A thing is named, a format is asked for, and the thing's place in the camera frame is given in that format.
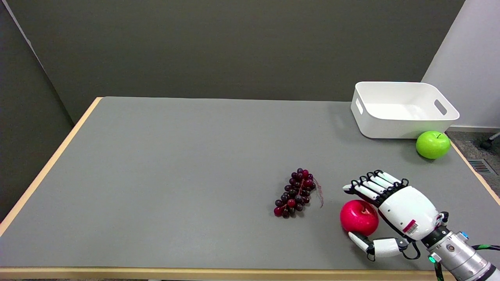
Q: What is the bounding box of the red apple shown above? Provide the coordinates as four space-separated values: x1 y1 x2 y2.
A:
340 199 380 238

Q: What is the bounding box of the dark red grape bunch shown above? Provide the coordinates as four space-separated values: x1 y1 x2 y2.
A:
274 168 324 219

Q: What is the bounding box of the green black braided cable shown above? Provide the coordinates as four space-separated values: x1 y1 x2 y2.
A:
433 244 500 281

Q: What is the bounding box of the floor vent grille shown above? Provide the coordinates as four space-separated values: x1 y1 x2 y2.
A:
468 159 493 174

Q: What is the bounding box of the white plastic storage bin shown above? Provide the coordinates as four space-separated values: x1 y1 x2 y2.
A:
350 81 460 140

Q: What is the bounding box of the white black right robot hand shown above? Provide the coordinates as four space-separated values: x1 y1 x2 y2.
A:
343 170 449 261

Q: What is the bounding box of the grey stand leg with caster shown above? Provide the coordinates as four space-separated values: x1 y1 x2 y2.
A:
480 132 500 150

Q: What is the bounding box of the green apple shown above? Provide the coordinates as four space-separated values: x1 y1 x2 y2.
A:
416 131 451 160

